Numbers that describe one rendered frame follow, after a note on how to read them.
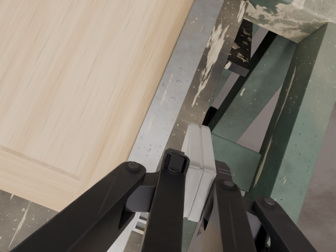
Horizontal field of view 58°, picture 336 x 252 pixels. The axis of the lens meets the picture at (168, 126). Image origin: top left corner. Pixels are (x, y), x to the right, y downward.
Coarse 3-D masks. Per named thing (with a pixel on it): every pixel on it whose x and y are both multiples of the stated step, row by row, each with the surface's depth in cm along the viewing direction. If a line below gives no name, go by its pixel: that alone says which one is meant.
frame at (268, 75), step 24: (240, 24) 90; (240, 48) 80; (264, 48) 76; (288, 48) 73; (240, 72) 76; (264, 72) 79; (240, 96) 86; (264, 96) 84; (216, 120) 96; (240, 120) 91
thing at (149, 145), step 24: (216, 0) 54; (192, 24) 53; (192, 48) 52; (168, 72) 51; (192, 72) 52; (168, 96) 51; (144, 120) 50; (168, 120) 50; (144, 144) 49; (120, 240) 47
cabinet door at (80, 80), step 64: (0, 0) 52; (64, 0) 53; (128, 0) 55; (192, 0) 56; (0, 64) 50; (64, 64) 52; (128, 64) 53; (0, 128) 49; (64, 128) 51; (128, 128) 52; (64, 192) 49
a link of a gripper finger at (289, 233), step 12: (252, 204) 14; (264, 204) 13; (276, 204) 14; (264, 216) 12; (276, 216) 13; (288, 216) 13; (264, 228) 12; (276, 228) 12; (288, 228) 12; (276, 240) 11; (288, 240) 11; (300, 240) 11
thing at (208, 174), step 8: (200, 128) 20; (208, 128) 20; (200, 136) 19; (208, 136) 19; (200, 144) 18; (208, 144) 18; (200, 152) 16; (208, 152) 16; (208, 160) 15; (208, 168) 15; (200, 176) 15; (208, 176) 14; (200, 184) 15; (208, 184) 15; (200, 192) 15; (208, 192) 15; (192, 200) 15; (200, 200) 15; (192, 208) 15; (200, 208) 15; (192, 216) 15; (200, 216) 15
